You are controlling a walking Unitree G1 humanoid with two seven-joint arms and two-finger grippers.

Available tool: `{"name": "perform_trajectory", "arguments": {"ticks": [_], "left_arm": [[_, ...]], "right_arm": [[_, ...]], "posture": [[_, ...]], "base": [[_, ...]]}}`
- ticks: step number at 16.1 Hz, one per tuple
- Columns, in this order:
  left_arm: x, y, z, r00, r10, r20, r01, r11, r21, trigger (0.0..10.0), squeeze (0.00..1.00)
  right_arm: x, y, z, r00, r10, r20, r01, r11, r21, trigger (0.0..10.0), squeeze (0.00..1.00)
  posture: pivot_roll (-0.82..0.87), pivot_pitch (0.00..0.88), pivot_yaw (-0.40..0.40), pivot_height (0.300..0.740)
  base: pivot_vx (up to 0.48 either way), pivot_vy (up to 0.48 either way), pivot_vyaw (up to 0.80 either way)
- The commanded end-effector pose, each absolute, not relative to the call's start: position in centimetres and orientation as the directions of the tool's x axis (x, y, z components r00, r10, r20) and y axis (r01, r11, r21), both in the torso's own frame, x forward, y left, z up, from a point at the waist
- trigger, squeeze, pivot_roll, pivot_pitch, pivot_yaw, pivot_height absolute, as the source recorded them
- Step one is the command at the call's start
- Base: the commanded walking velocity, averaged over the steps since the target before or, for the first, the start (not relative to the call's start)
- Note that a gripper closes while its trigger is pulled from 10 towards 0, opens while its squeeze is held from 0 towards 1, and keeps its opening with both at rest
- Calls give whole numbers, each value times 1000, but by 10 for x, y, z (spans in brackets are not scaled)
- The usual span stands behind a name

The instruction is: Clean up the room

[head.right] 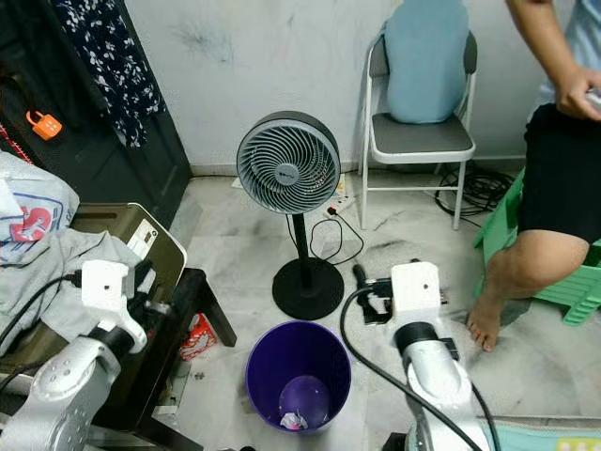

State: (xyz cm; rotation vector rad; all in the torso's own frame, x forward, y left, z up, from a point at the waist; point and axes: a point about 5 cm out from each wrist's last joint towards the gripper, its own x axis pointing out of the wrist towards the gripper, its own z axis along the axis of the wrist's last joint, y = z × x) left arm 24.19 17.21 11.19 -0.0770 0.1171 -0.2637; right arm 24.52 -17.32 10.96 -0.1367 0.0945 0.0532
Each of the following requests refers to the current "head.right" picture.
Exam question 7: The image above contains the navy floral hanging garment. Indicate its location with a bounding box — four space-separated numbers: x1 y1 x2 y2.
54 0 165 149

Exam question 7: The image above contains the red white packet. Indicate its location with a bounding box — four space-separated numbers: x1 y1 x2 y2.
180 313 219 361

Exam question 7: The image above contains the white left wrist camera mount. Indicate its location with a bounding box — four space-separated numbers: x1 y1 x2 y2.
82 260 151 353

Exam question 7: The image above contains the black fan cord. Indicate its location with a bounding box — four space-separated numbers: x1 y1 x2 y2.
286 207 367 269

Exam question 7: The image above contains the olive brown box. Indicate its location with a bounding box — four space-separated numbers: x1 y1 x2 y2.
0 202 189 433

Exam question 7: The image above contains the black cabinet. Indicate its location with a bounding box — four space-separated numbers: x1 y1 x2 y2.
0 0 193 226

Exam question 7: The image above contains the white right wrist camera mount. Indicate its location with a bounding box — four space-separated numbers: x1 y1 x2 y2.
388 261 450 350

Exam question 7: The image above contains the orange padlock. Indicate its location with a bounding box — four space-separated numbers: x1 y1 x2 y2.
26 110 63 142

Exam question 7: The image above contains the person's right hand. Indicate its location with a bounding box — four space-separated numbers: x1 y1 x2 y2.
552 64 601 121

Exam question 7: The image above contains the white power strip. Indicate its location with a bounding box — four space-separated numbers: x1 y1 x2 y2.
324 193 358 219

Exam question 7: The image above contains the person in black shorts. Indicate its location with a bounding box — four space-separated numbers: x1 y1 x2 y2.
465 0 601 353

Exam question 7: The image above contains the long black left arm cable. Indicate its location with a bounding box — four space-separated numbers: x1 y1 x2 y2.
0 272 84 377

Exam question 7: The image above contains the light blue cushion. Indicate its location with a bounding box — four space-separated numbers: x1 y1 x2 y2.
383 0 470 125

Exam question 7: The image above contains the coiled black floor cable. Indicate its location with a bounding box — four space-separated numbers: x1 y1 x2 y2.
435 164 517 222

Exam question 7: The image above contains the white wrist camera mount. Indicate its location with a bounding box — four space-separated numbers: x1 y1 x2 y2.
388 261 450 350
82 260 151 353

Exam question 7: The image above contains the green plastic stool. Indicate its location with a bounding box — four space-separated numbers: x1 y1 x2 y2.
474 169 601 327

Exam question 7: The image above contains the black stand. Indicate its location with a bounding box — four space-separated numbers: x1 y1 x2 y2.
94 268 238 451

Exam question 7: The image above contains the red printed bag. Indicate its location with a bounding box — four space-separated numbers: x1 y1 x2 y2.
0 122 24 165

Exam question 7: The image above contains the grey garment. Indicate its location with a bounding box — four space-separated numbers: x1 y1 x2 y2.
0 228 142 344

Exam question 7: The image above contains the white grey folding chair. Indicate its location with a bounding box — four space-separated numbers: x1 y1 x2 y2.
359 28 480 231

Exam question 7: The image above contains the purple waste bin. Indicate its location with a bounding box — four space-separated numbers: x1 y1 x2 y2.
244 321 353 435

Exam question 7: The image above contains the grey pedestal fan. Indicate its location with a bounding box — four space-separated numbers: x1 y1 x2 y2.
235 111 344 322

